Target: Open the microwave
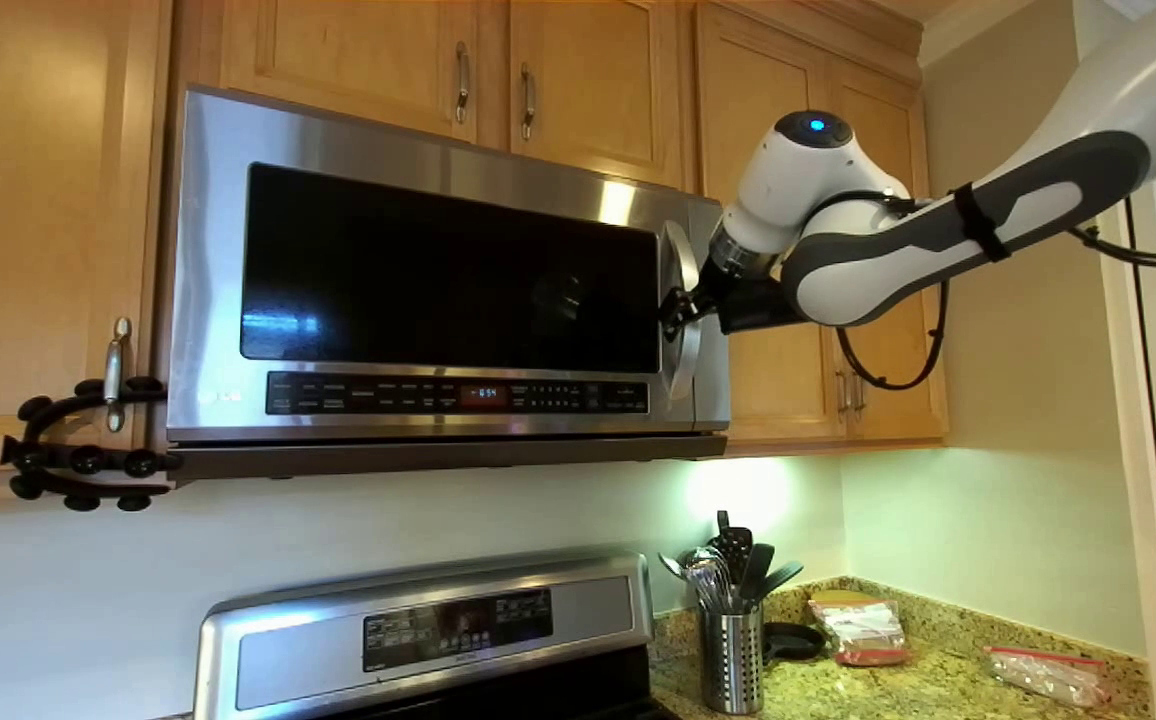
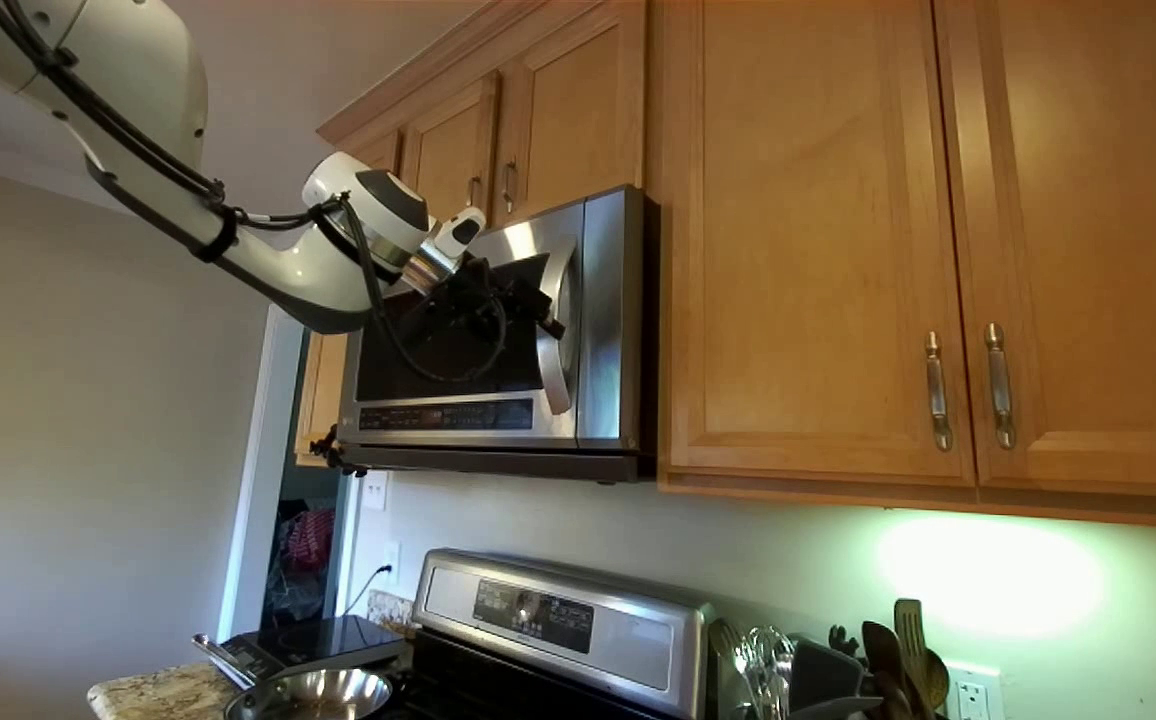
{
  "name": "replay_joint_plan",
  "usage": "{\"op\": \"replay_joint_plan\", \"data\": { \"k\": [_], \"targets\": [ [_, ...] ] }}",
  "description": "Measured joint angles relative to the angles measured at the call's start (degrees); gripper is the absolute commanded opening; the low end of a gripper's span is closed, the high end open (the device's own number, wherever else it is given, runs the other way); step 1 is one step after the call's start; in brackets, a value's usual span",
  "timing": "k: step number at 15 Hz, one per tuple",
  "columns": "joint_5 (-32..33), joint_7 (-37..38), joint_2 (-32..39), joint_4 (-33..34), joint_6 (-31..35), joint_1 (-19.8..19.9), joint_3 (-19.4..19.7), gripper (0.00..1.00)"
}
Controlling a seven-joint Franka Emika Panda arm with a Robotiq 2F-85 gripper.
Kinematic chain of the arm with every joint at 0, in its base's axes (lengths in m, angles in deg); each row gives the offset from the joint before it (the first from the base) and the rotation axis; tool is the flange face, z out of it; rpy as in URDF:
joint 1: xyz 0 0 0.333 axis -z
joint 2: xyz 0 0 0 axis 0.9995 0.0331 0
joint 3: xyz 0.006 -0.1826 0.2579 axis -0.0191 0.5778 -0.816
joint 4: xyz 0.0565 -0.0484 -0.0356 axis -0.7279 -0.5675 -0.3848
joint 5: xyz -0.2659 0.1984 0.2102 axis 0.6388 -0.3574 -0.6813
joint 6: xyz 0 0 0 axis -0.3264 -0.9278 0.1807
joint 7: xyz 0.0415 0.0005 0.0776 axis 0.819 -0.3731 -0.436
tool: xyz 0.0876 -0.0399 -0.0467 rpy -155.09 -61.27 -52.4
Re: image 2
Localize small wooden cabinet door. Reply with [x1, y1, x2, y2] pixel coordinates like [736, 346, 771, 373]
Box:
[392, 73, 504, 254]
[494, 0, 653, 233]

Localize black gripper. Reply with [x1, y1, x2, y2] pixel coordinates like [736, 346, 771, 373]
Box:
[430, 246, 574, 346]

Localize black flat countertop appliance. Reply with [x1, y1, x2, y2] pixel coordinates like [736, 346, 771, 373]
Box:
[206, 613, 410, 690]

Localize pinkish red hanging item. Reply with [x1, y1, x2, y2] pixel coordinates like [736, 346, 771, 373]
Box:
[282, 502, 336, 580]

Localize light grey wrist mount piece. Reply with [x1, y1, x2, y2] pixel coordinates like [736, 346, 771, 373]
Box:
[446, 205, 494, 252]

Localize stainless steel microwave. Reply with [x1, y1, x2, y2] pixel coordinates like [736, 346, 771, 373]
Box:
[332, 182, 663, 484]

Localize thin black power cord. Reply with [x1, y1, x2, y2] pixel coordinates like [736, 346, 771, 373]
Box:
[347, 555, 400, 618]

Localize dark cooking spoon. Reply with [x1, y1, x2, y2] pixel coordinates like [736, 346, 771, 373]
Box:
[917, 642, 958, 720]
[858, 615, 912, 716]

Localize glass jars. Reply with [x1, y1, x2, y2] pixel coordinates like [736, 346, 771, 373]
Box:
[720, 618, 808, 720]

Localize white wall outlet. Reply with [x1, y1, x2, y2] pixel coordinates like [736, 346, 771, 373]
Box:
[943, 655, 1009, 720]

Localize stainless steel stove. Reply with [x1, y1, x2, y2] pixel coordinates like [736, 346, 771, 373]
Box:
[388, 544, 720, 720]

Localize large wooden cabinet door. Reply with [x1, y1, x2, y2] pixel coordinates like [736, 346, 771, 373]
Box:
[933, 0, 1156, 507]
[653, 0, 986, 494]

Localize stainless steel bowl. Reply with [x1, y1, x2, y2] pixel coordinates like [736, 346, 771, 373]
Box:
[229, 655, 400, 720]

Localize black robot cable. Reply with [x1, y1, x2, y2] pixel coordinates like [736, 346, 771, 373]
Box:
[0, 0, 517, 392]

